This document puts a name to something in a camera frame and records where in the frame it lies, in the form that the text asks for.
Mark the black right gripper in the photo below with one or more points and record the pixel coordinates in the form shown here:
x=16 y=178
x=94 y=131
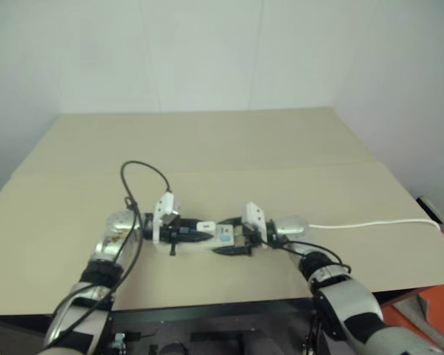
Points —
x=249 y=240

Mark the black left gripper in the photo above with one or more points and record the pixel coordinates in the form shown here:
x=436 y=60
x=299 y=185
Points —
x=166 y=233

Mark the white power strip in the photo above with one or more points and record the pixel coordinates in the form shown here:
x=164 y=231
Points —
x=222 y=245

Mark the white charger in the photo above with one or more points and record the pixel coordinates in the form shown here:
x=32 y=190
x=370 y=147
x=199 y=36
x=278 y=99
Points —
x=206 y=226

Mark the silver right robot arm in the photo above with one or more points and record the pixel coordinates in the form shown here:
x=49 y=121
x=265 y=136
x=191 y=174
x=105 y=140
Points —
x=348 y=299

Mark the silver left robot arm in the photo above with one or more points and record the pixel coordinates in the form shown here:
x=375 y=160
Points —
x=114 y=236

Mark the small metal clamp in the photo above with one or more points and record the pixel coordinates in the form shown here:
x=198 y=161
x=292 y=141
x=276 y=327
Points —
x=119 y=342

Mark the orange crate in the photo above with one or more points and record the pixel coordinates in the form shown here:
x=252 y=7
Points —
x=440 y=314

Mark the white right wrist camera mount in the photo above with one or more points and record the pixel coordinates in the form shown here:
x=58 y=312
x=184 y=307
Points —
x=254 y=214

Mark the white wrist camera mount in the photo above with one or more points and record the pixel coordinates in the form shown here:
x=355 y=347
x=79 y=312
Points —
x=165 y=205
x=254 y=214

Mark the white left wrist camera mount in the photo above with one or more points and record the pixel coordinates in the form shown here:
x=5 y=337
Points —
x=165 y=205

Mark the black table frame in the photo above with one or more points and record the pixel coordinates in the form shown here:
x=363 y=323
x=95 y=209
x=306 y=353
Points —
x=207 y=314

